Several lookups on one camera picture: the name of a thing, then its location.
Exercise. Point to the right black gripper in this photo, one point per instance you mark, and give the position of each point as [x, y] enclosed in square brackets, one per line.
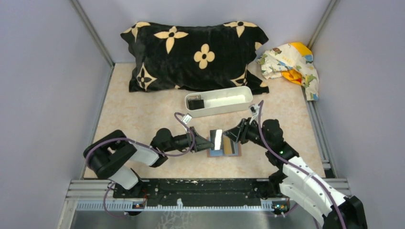
[239, 133]

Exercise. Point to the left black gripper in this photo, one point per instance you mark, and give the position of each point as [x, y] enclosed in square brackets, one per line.
[200, 143]

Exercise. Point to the brown leather card holder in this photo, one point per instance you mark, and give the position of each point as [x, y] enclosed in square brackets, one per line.
[220, 153]

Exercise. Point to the white oblong plastic bin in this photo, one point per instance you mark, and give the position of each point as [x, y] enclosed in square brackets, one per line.
[222, 101]

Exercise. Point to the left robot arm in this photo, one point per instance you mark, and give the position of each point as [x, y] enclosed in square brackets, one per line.
[108, 156]

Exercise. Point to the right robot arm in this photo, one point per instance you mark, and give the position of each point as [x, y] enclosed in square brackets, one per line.
[295, 179]

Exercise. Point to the stack of cards in bin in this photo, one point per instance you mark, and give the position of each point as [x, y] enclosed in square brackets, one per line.
[195, 102]

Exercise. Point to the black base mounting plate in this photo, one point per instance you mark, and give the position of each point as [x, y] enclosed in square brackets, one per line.
[228, 192]

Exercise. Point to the black floral pillow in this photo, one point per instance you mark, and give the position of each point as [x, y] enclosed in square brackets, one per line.
[196, 59]

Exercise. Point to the cartoon print cloth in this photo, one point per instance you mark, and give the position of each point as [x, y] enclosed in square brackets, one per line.
[294, 62]

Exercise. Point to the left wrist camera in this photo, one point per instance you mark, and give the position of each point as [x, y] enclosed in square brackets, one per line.
[186, 119]

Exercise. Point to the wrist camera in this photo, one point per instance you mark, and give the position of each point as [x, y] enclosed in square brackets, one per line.
[254, 109]
[186, 119]

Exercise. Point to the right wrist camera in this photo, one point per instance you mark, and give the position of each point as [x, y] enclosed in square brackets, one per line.
[254, 109]

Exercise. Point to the aluminium frame rail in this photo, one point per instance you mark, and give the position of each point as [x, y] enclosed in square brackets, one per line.
[91, 194]

